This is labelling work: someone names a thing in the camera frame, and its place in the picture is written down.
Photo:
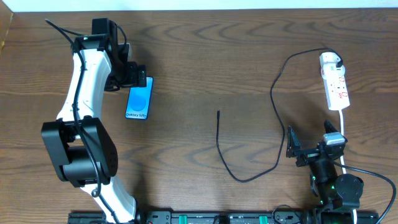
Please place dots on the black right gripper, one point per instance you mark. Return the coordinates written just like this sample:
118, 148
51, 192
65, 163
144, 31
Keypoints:
311, 154

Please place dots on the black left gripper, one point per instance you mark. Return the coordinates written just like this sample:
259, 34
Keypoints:
140, 75

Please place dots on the blue Galaxy smartphone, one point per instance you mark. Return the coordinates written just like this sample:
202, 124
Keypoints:
139, 101

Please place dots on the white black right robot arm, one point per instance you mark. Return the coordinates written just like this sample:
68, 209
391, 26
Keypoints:
339, 194

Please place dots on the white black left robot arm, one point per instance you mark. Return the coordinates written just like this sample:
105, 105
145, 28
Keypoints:
79, 146

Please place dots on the white USB charger plug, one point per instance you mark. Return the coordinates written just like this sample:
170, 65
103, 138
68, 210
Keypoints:
331, 57

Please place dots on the white power strip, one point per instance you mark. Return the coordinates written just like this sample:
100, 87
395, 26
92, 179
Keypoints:
335, 86

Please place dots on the brown cardboard side panel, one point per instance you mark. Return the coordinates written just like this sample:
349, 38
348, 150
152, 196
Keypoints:
6, 16

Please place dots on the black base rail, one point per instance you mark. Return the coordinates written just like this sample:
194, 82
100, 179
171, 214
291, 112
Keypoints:
284, 217

